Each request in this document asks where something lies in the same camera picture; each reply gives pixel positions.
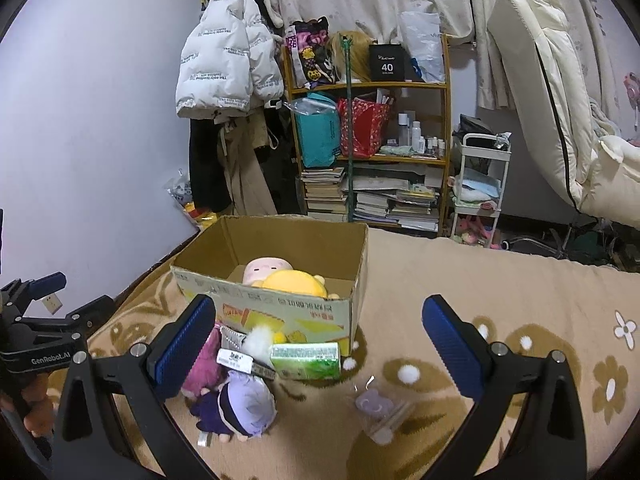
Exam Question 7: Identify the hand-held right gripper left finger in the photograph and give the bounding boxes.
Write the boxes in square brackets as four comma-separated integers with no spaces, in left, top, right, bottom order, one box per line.
[52,294,218,480]

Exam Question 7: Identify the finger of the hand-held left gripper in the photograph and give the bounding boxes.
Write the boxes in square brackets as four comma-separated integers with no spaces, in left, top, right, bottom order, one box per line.
[21,294,116,347]
[0,271,68,312]

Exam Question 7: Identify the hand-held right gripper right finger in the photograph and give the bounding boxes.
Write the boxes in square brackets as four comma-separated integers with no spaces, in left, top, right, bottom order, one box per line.
[421,294,588,480]

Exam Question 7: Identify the white fluffy plush toy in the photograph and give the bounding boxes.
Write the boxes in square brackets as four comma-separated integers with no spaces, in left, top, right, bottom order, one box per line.
[240,325,276,361]

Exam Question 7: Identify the white-haired plush doll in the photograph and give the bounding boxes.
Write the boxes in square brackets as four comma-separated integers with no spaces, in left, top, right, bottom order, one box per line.
[190,374,278,444]

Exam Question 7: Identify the purple bear clear packet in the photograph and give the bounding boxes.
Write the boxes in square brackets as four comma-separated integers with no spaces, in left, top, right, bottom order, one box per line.
[352,382,416,446]

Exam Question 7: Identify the green tissue pack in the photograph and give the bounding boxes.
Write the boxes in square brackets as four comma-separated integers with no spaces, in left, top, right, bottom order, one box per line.
[270,342,342,381]

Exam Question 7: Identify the printed cardboard box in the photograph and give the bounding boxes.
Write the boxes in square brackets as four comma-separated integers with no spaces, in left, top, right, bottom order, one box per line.
[170,215,370,381]

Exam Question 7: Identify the person's left hand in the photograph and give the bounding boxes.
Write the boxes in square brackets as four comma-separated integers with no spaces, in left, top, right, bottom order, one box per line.
[21,374,57,461]

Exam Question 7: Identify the white label tag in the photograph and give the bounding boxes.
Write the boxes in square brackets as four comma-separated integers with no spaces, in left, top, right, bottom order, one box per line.
[216,349,254,374]

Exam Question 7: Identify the pink face plush toy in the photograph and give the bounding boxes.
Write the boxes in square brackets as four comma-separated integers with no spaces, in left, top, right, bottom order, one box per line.
[242,257,293,287]

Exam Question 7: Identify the yellow plush toy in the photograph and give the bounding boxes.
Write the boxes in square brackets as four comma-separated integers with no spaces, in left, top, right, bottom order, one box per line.
[251,270,328,299]

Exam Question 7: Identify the yellow and white plastic bag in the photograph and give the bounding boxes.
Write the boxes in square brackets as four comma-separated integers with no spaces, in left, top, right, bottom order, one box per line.
[182,202,221,231]

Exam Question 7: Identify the white printed plastic bag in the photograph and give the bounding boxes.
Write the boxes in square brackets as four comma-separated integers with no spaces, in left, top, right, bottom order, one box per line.
[165,170,193,211]

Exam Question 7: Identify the pile of magazines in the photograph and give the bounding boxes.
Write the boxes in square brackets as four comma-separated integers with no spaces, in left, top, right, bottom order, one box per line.
[342,175,441,233]

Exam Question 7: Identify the blue folded cloth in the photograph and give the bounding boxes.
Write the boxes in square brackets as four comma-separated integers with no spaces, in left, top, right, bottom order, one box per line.
[457,175,501,201]

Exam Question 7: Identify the beige trousers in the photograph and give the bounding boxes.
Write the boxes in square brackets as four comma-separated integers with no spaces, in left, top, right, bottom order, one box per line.
[220,110,278,216]

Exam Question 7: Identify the black coat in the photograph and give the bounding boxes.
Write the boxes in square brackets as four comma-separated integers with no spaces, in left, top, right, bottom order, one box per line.
[189,110,233,213]

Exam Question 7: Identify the stack of old books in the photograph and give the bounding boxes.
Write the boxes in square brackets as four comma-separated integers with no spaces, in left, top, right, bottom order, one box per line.
[300,167,348,223]

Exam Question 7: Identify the white trolley cart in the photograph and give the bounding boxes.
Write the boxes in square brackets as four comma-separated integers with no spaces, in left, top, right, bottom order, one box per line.
[450,132,512,248]

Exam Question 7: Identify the black bag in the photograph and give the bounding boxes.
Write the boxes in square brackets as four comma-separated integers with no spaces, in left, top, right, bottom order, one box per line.
[452,114,501,136]

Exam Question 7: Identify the row of cosmetic bottles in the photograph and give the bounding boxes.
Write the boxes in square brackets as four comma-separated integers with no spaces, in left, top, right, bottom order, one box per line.
[397,110,448,157]

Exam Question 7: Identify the red patterned bag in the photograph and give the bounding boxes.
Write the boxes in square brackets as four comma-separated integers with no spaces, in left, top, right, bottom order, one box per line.
[336,97,393,158]

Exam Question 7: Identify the teal bag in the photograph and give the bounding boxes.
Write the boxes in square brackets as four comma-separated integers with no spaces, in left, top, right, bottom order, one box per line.
[292,92,343,170]

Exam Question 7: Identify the green pole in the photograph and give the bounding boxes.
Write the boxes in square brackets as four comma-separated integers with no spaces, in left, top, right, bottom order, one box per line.
[337,32,358,223]

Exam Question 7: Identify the wooden shelf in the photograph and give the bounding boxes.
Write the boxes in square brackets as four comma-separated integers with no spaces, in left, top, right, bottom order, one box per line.
[281,35,453,233]

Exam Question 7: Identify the white puffer jacket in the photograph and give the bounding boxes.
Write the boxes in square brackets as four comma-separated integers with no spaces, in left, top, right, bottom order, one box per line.
[175,0,286,120]

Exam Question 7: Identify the black box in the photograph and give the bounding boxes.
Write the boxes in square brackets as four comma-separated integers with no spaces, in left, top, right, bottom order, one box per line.
[369,42,408,82]

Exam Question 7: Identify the blonde wig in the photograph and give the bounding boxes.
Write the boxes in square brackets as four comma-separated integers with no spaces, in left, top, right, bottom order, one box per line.
[327,30,373,83]

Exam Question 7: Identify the purple printed bag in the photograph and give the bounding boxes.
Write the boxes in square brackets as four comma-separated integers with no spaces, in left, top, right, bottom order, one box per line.
[286,17,333,88]

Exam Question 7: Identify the cream recliner chair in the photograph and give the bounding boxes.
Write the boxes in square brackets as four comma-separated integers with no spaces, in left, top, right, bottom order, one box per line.
[487,0,640,228]

